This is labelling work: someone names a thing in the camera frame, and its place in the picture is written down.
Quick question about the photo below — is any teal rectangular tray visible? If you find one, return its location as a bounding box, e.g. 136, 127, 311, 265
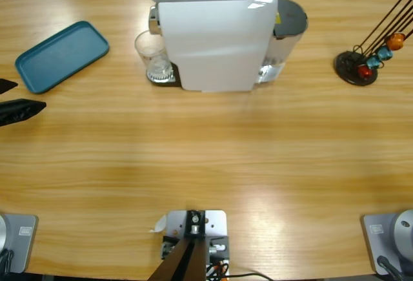
14, 20, 110, 95

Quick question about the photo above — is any black arm base cable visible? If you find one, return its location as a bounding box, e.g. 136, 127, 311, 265
376, 255, 404, 281
0, 248, 15, 275

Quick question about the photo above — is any orange coffee capsule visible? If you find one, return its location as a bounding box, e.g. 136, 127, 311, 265
385, 32, 406, 51

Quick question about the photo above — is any black capsule stand with rods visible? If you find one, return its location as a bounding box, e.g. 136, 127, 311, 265
334, 0, 413, 87

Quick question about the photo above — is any black mount cable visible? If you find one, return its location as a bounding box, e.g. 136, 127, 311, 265
225, 272, 270, 281

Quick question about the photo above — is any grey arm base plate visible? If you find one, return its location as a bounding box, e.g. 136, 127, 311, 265
360, 213, 413, 275
0, 213, 39, 274

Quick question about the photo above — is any red coffee capsule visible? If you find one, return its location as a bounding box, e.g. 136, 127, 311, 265
357, 65, 374, 79

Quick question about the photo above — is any clear glass cup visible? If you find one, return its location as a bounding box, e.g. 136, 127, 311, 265
134, 30, 177, 83

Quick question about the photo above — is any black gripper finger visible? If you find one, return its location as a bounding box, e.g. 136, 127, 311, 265
0, 98, 47, 129
0, 79, 19, 96

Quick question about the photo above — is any dark camera mount post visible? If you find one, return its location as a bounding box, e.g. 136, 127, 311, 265
148, 209, 207, 281

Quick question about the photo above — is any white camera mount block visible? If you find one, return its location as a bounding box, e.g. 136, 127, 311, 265
160, 209, 232, 277

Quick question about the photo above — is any white paper tag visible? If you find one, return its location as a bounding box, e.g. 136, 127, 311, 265
148, 214, 168, 234

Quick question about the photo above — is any white capsule coffee machine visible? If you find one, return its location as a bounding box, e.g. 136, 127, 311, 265
146, 0, 279, 94

